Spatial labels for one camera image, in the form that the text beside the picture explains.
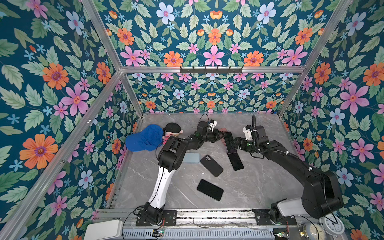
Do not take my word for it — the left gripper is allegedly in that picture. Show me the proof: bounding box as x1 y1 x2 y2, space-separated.
200 128 226 143

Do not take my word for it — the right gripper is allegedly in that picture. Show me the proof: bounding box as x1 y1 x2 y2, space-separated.
230 136 259 153

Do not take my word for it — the pink phone case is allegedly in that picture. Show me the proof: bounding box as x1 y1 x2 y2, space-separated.
219 128 229 148

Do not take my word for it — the black phone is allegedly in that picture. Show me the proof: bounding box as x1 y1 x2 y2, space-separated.
197 180 224 202
227 153 244 171
224 132 239 154

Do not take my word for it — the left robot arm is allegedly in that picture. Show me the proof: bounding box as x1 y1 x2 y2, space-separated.
143 121 225 225

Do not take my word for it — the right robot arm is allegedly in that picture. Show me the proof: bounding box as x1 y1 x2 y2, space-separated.
226 116 345 222

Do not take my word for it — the light blue phone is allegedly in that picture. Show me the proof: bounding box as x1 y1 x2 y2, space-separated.
183 153 201 164

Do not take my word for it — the black phone front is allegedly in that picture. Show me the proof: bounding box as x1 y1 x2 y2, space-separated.
197 180 224 202

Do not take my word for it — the doll with black hair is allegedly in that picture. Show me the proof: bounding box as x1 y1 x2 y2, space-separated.
163 123 184 144

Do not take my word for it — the brass alarm clock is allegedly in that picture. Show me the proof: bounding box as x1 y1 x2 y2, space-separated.
299 223 327 240

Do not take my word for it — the white clock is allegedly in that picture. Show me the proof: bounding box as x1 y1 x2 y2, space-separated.
319 214 345 236

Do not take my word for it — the white box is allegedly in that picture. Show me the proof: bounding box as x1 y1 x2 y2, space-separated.
84 220 123 240

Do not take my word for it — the black phone case with camera hole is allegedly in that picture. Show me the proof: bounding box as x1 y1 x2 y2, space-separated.
200 155 224 178

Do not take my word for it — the metal hook rail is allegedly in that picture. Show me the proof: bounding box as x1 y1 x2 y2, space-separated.
179 66 243 75

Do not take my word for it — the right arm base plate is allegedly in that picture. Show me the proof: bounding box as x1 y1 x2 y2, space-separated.
252 209 297 226

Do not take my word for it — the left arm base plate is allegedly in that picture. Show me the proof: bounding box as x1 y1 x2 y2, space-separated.
136 210 178 227

